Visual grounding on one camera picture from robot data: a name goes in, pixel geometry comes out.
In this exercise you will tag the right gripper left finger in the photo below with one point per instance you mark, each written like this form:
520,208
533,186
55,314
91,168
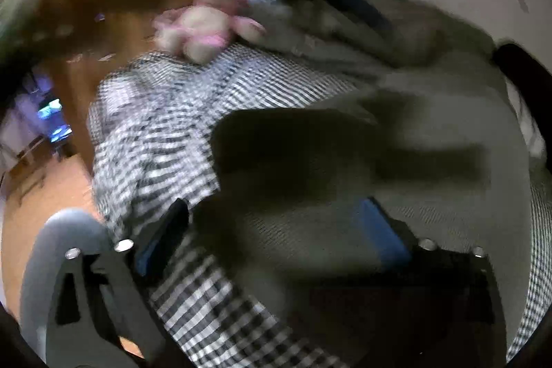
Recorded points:
100,314

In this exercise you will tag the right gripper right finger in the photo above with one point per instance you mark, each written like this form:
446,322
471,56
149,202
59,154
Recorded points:
431,307

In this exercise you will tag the dark green zip hoodie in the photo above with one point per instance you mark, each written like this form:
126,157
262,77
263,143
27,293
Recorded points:
442,154

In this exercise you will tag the black white checkered bedsheet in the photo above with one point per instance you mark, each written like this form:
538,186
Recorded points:
151,124

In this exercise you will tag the white striped garment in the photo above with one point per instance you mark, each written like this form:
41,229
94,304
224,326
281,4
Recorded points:
532,136

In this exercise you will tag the black fuzzy garment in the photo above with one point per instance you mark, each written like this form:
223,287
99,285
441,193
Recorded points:
528,75

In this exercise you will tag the grey folded duvet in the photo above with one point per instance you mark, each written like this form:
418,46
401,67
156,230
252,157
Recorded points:
415,34

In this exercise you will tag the pink plush bear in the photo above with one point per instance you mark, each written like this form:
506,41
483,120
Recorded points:
201,31

